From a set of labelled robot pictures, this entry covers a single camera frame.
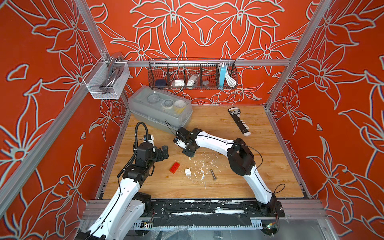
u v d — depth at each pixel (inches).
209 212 28.7
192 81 35.4
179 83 34.3
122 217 21.1
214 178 32.6
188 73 39.6
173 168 33.6
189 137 27.4
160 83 38.0
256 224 27.4
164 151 28.7
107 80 32.6
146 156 22.8
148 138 27.2
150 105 37.6
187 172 32.9
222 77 34.0
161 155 27.9
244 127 41.6
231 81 35.4
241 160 22.0
